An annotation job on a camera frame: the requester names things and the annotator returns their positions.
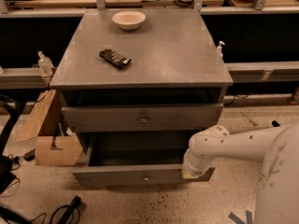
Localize grey drawer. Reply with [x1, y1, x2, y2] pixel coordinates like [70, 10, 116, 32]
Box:
[72, 131, 216, 188]
[62, 104, 223, 133]

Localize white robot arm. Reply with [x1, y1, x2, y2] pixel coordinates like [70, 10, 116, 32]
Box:
[182, 123, 299, 224]

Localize grey drawer cabinet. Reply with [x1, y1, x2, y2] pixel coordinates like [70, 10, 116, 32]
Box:
[50, 8, 234, 173]

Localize grey top drawer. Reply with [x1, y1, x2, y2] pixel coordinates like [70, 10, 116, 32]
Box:
[62, 104, 223, 133]

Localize blue tape cross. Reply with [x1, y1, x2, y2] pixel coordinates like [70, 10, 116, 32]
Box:
[228, 209, 255, 224]

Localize black stand leg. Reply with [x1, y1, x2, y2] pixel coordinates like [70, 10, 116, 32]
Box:
[271, 120, 280, 127]

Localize white pump bottle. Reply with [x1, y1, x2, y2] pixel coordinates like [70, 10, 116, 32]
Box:
[216, 41, 225, 58]

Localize black power strip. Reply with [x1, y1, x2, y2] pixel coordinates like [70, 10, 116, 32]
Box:
[57, 196, 81, 224]

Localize black snack bar packet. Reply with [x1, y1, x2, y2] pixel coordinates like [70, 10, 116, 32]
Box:
[99, 49, 131, 70]

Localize brown cardboard box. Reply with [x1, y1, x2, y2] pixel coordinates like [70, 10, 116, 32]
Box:
[16, 90, 83, 166]

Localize white bowl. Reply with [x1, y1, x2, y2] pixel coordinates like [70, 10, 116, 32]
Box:
[112, 10, 146, 31]

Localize clear sanitizer bottle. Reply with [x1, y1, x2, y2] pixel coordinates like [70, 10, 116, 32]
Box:
[37, 51, 54, 76]

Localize black chair base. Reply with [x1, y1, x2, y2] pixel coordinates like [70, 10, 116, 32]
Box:
[0, 94, 26, 195]

